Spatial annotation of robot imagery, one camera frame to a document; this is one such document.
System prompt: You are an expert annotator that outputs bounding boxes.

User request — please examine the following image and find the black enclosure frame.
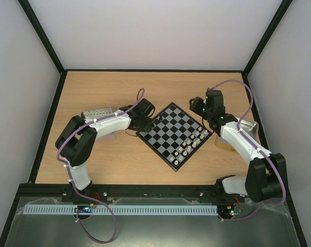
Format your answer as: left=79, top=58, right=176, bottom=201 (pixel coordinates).
left=0, top=0, right=307, bottom=246

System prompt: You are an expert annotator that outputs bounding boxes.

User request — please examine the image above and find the light blue slotted cable duct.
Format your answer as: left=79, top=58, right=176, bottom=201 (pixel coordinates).
left=22, top=204, right=218, bottom=216

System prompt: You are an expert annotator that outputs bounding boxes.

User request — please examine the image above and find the black white chess board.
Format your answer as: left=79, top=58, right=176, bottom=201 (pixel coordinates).
left=137, top=102, right=212, bottom=171

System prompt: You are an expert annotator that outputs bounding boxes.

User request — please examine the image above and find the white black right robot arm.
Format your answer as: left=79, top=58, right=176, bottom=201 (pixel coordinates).
left=189, top=89, right=287, bottom=202

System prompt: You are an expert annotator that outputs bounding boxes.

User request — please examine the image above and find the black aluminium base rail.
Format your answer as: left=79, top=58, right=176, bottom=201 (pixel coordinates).
left=16, top=183, right=290, bottom=204

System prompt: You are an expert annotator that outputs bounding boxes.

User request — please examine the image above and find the metal tray of white pieces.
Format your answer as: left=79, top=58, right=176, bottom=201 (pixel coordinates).
left=215, top=118, right=258, bottom=153

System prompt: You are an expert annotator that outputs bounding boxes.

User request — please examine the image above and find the grey tray of black pieces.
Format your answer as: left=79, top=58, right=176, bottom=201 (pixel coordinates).
left=80, top=108, right=116, bottom=142

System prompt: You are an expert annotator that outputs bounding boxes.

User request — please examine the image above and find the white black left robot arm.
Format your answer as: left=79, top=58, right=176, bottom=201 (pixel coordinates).
left=55, top=98, right=155, bottom=191

